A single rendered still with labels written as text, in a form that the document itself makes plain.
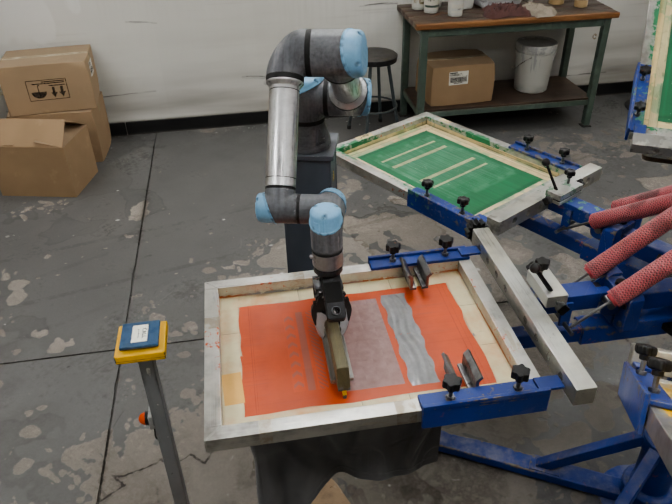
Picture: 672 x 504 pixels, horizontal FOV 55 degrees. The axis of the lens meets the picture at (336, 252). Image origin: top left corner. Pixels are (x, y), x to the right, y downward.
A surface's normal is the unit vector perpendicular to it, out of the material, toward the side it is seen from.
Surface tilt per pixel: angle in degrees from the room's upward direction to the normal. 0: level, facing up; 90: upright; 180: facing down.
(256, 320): 0
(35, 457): 0
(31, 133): 49
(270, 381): 0
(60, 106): 91
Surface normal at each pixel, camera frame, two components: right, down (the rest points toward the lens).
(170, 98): 0.16, 0.55
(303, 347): -0.02, -0.83
